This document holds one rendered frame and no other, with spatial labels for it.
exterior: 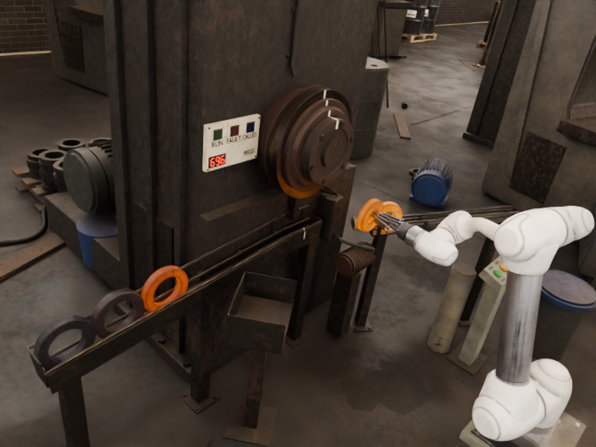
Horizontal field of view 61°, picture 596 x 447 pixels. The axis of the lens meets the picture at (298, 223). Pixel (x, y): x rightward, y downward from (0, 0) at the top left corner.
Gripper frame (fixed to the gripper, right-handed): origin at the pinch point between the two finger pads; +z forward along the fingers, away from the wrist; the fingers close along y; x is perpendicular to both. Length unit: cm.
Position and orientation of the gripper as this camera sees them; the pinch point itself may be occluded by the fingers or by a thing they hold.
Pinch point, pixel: (371, 212)
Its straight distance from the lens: 225.7
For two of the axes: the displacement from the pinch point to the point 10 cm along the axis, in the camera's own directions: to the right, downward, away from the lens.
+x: 1.6, -8.4, -5.2
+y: 6.8, -2.9, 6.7
